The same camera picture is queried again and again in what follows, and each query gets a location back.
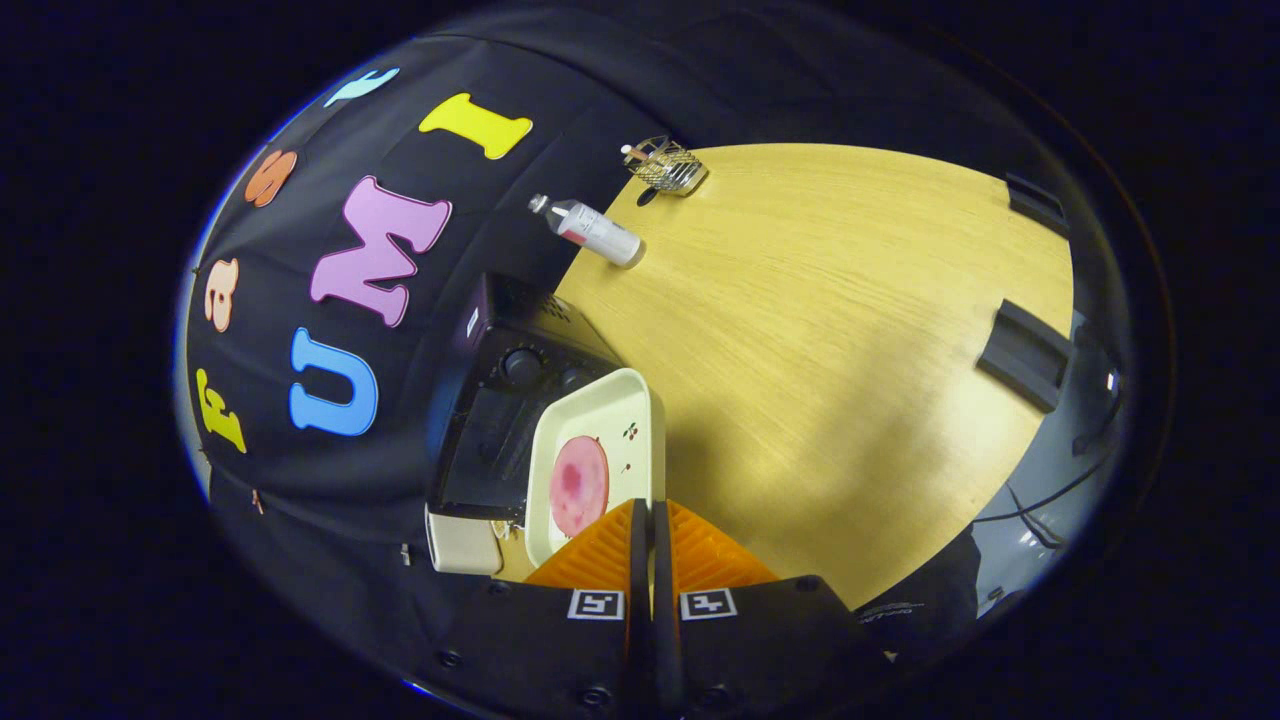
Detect clear plastic bottle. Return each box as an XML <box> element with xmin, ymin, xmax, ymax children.
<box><xmin>528</xmin><ymin>193</ymin><xmax>647</xmax><ymax>269</ymax></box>

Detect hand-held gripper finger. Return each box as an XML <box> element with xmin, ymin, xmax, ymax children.
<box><xmin>415</xmin><ymin>498</ymin><xmax>656</xmax><ymax>716</ymax></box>
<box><xmin>650</xmin><ymin>498</ymin><xmax>896</xmax><ymax>716</ymax></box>

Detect pink ham slice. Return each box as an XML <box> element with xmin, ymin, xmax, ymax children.
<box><xmin>548</xmin><ymin>435</ymin><xmax>611</xmax><ymax>539</ymax></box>

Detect black table edge clamp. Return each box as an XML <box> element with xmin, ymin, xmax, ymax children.
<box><xmin>975</xmin><ymin>298</ymin><xmax>1076</xmax><ymax>414</ymax></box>
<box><xmin>1005</xmin><ymin>172</ymin><xmax>1071</xmax><ymax>239</ymax></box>

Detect wire mesh holder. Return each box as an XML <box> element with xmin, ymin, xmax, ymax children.
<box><xmin>622</xmin><ymin>135</ymin><xmax>709</xmax><ymax>197</ymax></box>

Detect dark printed cloth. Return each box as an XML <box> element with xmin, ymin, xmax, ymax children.
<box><xmin>858</xmin><ymin>528</ymin><xmax>983</xmax><ymax>656</ymax></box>

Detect black cable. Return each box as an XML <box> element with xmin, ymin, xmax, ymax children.
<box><xmin>975</xmin><ymin>450</ymin><xmax>1113</xmax><ymax>549</ymax></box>

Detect black toaster oven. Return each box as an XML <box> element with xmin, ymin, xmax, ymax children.
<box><xmin>425</xmin><ymin>272</ymin><xmax>626</xmax><ymax>521</ymax></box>

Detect white bread toaster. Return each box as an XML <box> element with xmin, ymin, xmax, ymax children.
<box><xmin>425</xmin><ymin>505</ymin><xmax>506</xmax><ymax>576</ymax></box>

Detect cream square plate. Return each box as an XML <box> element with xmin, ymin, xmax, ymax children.
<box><xmin>523</xmin><ymin>367</ymin><xmax>667</xmax><ymax>569</ymax></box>

